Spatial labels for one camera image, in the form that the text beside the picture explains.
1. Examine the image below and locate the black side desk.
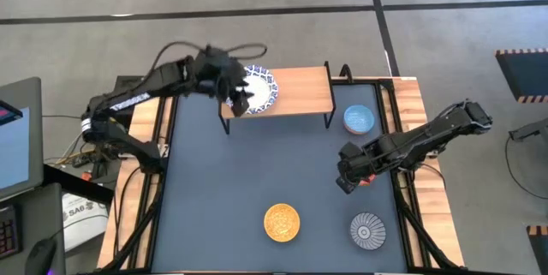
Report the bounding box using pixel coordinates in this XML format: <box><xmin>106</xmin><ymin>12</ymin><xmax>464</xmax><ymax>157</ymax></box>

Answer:
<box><xmin>0</xmin><ymin>164</ymin><xmax>116</xmax><ymax>275</ymax></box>

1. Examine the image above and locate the black curved bracket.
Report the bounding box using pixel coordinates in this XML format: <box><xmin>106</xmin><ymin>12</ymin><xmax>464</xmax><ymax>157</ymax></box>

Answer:
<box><xmin>339</xmin><ymin>63</ymin><xmax>354</xmax><ymax>85</ymax></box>

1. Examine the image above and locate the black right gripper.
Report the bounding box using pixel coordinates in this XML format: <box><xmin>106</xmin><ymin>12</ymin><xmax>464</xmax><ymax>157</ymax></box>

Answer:
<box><xmin>336</xmin><ymin>140</ymin><xmax>382</xmax><ymax>194</ymax></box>

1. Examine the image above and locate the wooden shelf with black frame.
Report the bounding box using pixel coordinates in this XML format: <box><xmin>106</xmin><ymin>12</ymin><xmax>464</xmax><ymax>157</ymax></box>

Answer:
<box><xmin>217</xmin><ymin>60</ymin><xmax>337</xmax><ymax>135</ymax></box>

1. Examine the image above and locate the tangle of floor cables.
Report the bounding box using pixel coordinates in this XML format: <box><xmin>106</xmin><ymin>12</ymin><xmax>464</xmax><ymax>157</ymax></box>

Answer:
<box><xmin>42</xmin><ymin>114</ymin><xmax>113</xmax><ymax>182</ymax></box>

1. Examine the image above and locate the white printed bag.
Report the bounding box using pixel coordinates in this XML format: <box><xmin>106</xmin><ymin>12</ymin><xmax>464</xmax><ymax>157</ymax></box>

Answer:
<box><xmin>61</xmin><ymin>192</ymin><xmax>110</xmax><ymax>254</ymax></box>

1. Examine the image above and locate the teal bowl with terracotta outside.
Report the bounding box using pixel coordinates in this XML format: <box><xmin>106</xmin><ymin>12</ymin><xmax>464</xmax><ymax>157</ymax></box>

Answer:
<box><xmin>342</xmin><ymin>104</ymin><xmax>376</xmax><ymax>136</ymax></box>

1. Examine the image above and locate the yellow patterned bowl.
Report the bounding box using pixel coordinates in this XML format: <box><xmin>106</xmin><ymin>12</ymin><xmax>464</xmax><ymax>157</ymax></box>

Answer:
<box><xmin>263</xmin><ymin>202</ymin><xmax>301</xmax><ymax>243</ymax></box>

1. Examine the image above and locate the black platform with hazard stripes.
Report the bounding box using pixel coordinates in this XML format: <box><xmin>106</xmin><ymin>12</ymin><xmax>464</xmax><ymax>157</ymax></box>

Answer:
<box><xmin>495</xmin><ymin>47</ymin><xmax>548</xmax><ymax>105</ymax></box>
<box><xmin>526</xmin><ymin>224</ymin><xmax>548</xmax><ymax>275</ymax></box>

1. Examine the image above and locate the dark blue-grey table mat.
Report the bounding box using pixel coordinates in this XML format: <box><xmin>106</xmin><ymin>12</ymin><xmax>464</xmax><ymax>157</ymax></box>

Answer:
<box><xmin>151</xmin><ymin>84</ymin><xmax>408</xmax><ymax>274</ymax></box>

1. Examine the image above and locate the black metal rig frame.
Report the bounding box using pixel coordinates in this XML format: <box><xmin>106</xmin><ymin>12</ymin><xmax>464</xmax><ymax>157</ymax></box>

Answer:
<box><xmin>98</xmin><ymin>75</ymin><xmax>467</xmax><ymax>274</ymax></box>

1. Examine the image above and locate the blue white patterned plate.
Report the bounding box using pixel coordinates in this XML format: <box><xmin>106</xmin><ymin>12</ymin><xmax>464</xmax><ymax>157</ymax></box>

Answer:
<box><xmin>225</xmin><ymin>64</ymin><xmax>280</xmax><ymax>116</ymax></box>

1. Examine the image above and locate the black keyboard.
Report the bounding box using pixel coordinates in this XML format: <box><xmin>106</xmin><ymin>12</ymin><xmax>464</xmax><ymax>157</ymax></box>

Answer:
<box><xmin>0</xmin><ymin>205</ymin><xmax>21</xmax><ymax>260</ymax></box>

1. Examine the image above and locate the grey white patterned bowl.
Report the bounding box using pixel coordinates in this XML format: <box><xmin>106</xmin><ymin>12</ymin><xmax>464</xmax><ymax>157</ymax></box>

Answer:
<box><xmin>349</xmin><ymin>212</ymin><xmax>387</xmax><ymax>251</ymax></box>

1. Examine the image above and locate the grey metal stand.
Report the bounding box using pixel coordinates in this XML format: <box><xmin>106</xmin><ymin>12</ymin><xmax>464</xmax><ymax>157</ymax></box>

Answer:
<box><xmin>508</xmin><ymin>117</ymin><xmax>548</xmax><ymax>144</ymax></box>

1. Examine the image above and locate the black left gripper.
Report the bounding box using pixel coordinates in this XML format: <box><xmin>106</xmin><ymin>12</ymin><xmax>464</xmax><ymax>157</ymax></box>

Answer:
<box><xmin>188</xmin><ymin>45</ymin><xmax>256</xmax><ymax>118</ymax></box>

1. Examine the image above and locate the grey monitor with blue screen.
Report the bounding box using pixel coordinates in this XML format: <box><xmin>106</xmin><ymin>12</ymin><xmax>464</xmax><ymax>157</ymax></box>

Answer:
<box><xmin>0</xmin><ymin>76</ymin><xmax>45</xmax><ymax>202</ymax></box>

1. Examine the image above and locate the black floor cable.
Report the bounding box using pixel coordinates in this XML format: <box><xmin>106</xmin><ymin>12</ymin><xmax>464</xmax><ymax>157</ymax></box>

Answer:
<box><xmin>503</xmin><ymin>135</ymin><xmax>548</xmax><ymax>202</ymax></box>

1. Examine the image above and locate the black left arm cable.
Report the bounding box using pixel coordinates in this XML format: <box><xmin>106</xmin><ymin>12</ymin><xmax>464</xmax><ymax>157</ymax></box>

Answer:
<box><xmin>149</xmin><ymin>40</ymin><xmax>269</xmax><ymax>80</ymax></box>

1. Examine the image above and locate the black computer mouse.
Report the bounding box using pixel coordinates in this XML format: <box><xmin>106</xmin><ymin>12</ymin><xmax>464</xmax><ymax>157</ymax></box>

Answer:
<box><xmin>24</xmin><ymin>237</ymin><xmax>58</xmax><ymax>275</ymax></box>

